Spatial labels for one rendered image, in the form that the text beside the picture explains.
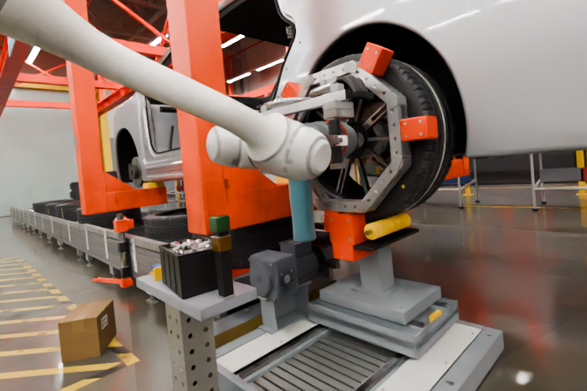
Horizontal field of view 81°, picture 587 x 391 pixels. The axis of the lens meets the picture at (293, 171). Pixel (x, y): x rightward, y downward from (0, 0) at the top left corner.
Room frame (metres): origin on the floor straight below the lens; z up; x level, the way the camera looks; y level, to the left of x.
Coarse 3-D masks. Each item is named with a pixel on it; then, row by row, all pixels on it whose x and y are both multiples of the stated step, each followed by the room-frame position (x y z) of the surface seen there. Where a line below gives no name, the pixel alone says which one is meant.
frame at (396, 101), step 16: (352, 64) 1.21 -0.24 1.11; (304, 80) 1.38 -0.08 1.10; (320, 80) 1.32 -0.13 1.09; (368, 80) 1.17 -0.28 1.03; (384, 80) 1.19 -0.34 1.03; (304, 96) 1.39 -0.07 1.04; (384, 96) 1.12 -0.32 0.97; (400, 96) 1.11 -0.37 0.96; (304, 112) 1.46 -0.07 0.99; (400, 112) 1.11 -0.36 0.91; (400, 144) 1.10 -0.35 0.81; (400, 160) 1.10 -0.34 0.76; (384, 176) 1.15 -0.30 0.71; (400, 176) 1.16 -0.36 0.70; (320, 192) 1.42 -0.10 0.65; (368, 192) 1.20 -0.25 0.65; (384, 192) 1.20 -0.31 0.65; (320, 208) 1.36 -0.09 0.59; (336, 208) 1.31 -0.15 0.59; (352, 208) 1.25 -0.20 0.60; (368, 208) 1.20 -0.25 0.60
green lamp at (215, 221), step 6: (210, 216) 0.88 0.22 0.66; (216, 216) 0.86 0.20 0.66; (222, 216) 0.86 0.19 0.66; (228, 216) 0.87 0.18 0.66; (210, 222) 0.87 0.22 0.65; (216, 222) 0.85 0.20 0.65; (222, 222) 0.86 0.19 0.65; (228, 222) 0.87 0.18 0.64; (210, 228) 0.87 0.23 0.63; (216, 228) 0.85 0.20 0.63; (222, 228) 0.86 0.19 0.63; (228, 228) 0.87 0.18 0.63
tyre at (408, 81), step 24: (384, 72) 1.21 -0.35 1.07; (408, 72) 1.19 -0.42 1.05; (408, 96) 1.16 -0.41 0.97; (432, 96) 1.20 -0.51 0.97; (432, 144) 1.14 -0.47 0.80; (408, 168) 1.17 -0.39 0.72; (432, 168) 1.17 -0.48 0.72; (408, 192) 1.18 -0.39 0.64; (432, 192) 1.31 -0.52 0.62; (384, 216) 1.26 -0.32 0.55
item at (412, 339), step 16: (320, 304) 1.50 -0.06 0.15; (432, 304) 1.36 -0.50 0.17; (448, 304) 1.39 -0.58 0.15; (320, 320) 1.44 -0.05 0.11; (336, 320) 1.37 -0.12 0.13; (352, 320) 1.31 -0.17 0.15; (368, 320) 1.32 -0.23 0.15; (384, 320) 1.27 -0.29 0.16; (416, 320) 1.21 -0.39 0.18; (432, 320) 1.22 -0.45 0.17; (448, 320) 1.30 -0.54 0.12; (368, 336) 1.26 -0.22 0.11; (384, 336) 1.21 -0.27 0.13; (400, 336) 1.16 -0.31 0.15; (416, 336) 1.13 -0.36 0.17; (432, 336) 1.21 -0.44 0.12; (400, 352) 1.17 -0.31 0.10; (416, 352) 1.13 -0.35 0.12
